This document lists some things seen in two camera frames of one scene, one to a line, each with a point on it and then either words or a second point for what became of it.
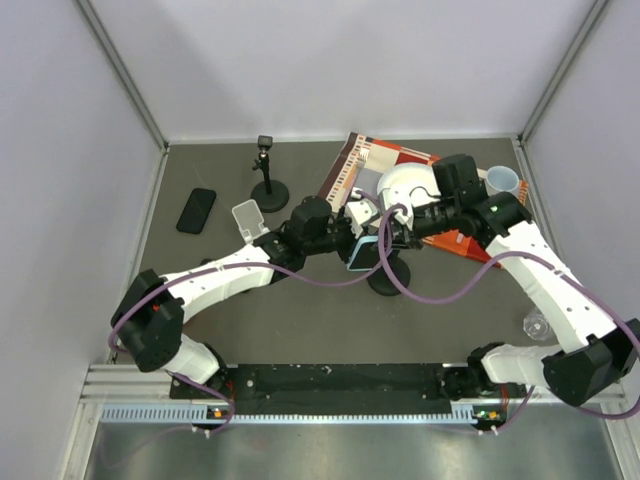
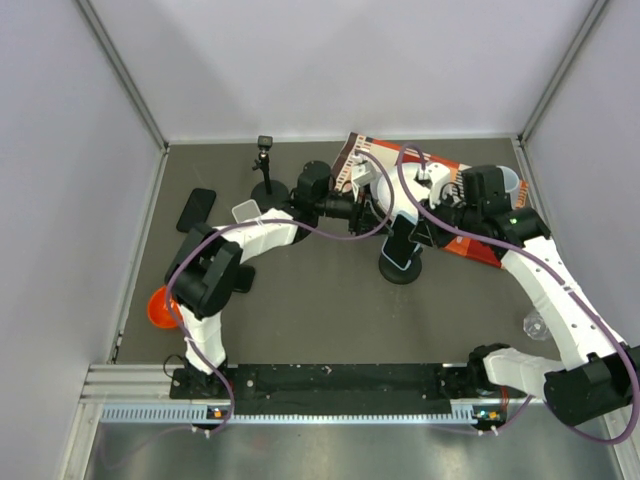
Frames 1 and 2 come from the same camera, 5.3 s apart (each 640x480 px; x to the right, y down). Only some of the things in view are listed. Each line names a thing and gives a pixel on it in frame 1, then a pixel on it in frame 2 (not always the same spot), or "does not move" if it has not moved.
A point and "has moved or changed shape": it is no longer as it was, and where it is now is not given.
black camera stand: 268,196 does not move
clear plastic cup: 536,326 does not move
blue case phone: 365,255 has moved or changed shape
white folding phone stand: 249,220 does not move
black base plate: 327,388 does not move
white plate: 407,176 does not move
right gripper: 403,237 → 426,231
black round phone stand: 380,282 has moved or changed shape
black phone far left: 196,211 does not move
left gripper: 351,238 → 366,216
